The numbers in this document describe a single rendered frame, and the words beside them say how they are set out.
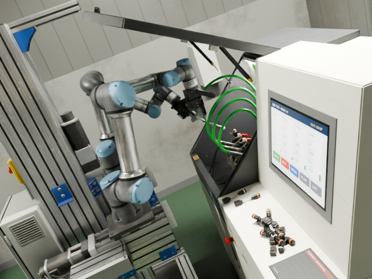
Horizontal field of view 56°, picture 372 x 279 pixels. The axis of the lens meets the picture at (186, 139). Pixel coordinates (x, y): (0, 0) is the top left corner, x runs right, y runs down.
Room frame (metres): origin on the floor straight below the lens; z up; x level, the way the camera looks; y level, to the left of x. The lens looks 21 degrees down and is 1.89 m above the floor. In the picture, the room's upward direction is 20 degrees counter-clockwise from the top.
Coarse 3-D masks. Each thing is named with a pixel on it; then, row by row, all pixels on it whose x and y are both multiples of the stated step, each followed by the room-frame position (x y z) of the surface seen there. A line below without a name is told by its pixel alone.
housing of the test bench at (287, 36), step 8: (280, 32) 2.13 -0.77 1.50; (288, 32) 2.04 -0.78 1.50; (296, 32) 1.96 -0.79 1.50; (304, 32) 1.88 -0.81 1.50; (312, 32) 1.81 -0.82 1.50; (320, 32) 1.75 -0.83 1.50; (328, 32) 1.68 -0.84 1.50; (336, 32) 1.63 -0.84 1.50; (344, 32) 1.57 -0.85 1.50; (352, 32) 1.52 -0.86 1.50; (256, 40) 2.15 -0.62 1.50; (264, 40) 2.06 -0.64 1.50; (272, 40) 1.97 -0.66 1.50; (280, 40) 1.90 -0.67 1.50; (288, 40) 1.82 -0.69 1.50; (296, 40) 1.76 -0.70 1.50; (304, 40) 1.69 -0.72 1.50; (312, 40) 1.64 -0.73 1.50; (320, 40) 1.58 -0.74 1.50; (328, 40) 1.53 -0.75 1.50; (336, 40) 1.51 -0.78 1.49; (344, 40) 1.52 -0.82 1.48; (352, 40) 1.50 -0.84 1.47; (360, 40) 1.45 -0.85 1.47; (368, 40) 1.41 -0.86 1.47; (280, 48) 1.73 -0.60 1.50
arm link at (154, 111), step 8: (80, 80) 2.01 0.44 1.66; (88, 80) 1.97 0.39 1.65; (96, 80) 1.97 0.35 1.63; (88, 88) 1.96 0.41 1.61; (136, 104) 1.94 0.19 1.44; (144, 104) 1.95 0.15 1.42; (152, 104) 1.96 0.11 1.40; (144, 112) 1.95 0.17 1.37; (152, 112) 1.92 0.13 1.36; (160, 112) 1.92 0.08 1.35
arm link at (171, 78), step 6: (180, 66) 1.79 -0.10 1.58; (162, 72) 1.80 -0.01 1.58; (168, 72) 1.74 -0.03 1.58; (174, 72) 1.73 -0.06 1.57; (180, 72) 1.75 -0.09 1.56; (162, 78) 1.77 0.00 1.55; (168, 78) 1.72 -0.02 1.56; (174, 78) 1.71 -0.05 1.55; (180, 78) 1.74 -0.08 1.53; (162, 84) 1.79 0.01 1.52; (168, 84) 1.73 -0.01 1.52; (174, 84) 1.71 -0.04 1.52
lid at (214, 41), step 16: (96, 16) 1.52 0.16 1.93; (112, 16) 1.47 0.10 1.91; (144, 32) 1.44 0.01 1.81; (160, 32) 1.44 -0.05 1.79; (176, 32) 1.44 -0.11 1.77; (192, 32) 1.45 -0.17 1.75; (208, 48) 1.50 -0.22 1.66; (240, 48) 1.46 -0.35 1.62; (256, 48) 1.47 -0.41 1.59; (272, 48) 1.47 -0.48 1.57
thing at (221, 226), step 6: (204, 192) 2.11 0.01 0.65; (210, 198) 1.81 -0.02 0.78; (210, 204) 1.97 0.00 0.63; (216, 210) 1.70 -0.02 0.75; (216, 216) 1.85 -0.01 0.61; (216, 222) 2.01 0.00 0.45; (222, 222) 1.62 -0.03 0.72; (222, 228) 1.76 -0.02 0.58; (222, 234) 1.93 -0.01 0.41; (228, 234) 1.53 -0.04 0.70; (222, 240) 2.12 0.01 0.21; (228, 246) 1.81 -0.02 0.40; (228, 252) 1.99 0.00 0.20; (234, 252) 1.55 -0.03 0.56; (234, 258) 1.68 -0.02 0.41; (234, 264) 1.84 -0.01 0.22; (240, 270) 1.58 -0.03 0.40; (240, 276) 1.72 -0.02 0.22
